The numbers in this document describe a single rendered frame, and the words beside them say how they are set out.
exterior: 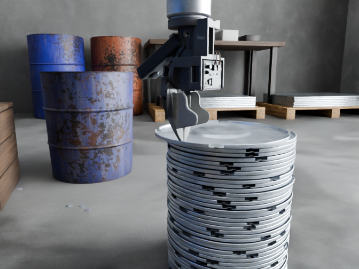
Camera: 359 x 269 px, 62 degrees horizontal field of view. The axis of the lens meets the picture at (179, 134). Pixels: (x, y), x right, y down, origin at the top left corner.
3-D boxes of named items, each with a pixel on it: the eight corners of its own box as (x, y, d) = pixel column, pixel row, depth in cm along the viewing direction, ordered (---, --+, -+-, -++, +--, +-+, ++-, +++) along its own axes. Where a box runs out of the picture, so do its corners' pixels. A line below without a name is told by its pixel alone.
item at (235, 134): (170, 121, 83) (170, 119, 83) (279, 125, 78) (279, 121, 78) (137, 145, 55) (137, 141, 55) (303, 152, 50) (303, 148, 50)
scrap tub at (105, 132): (133, 157, 174) (131, 72, 165) (139, 181, 134) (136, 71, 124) (56, 161, 166) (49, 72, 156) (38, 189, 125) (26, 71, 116)
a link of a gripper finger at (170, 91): (167, 118, 52) (166, 66, 50) (161, 118, 52) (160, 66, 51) (184, 116, 55) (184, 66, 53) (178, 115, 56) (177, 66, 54)
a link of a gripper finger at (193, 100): (203, 145, 53) (204, 92, 51) (177, 140, 57) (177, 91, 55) (212, 142, 56) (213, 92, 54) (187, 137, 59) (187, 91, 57)
